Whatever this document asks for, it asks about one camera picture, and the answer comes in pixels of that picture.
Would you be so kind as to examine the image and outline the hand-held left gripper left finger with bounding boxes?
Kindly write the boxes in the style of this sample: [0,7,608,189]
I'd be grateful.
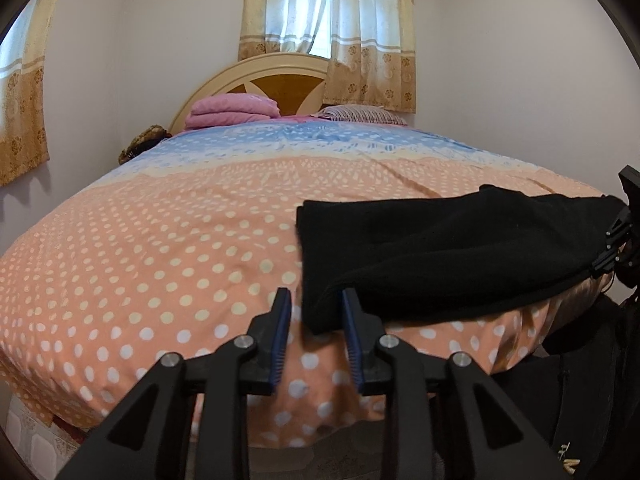
[55,287,292,480]

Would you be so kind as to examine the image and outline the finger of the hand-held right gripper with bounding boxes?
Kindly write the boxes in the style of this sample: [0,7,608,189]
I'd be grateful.
[590,205,635,278]

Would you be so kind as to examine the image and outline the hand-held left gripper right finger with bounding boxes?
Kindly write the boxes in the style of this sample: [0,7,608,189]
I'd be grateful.
[341,287,556,480]

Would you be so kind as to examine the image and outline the black pants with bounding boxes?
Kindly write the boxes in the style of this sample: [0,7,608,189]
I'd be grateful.
[296,185,628,336]

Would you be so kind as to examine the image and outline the person's black clothing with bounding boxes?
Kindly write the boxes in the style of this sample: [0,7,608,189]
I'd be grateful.
[492,292,640,480]

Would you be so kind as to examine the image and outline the polka dot bedspread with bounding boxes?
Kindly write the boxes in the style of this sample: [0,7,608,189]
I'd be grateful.
[0,122,608,448]

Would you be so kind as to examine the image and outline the striped pillow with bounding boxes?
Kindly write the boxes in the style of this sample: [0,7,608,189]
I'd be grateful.
[312,105,408,126]

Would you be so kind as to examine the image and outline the folded pink blanket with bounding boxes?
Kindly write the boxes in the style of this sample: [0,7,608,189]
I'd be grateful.
[184,93,281,131]

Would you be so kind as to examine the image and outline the brown woven item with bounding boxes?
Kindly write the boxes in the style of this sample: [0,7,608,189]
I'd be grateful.
[118,124,173,165]

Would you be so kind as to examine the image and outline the cream wooden headboard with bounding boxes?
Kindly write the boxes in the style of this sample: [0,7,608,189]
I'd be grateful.
[167,52,333,136]

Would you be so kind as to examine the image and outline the patterned mattress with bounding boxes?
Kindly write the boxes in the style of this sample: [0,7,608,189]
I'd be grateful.
[0,380,101,466]

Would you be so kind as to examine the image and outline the beige floral window curtain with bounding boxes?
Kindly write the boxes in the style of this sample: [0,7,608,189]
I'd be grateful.
[237,0,417,113]
[0,0,68,188]

